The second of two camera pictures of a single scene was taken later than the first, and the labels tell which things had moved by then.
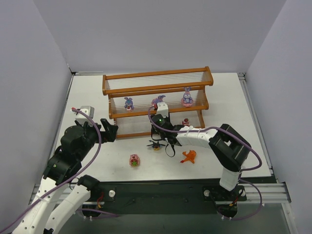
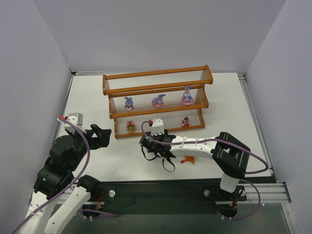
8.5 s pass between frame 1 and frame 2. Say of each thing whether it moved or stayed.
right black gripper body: moved
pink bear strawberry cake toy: stayed
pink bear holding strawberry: moved
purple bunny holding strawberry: stayed
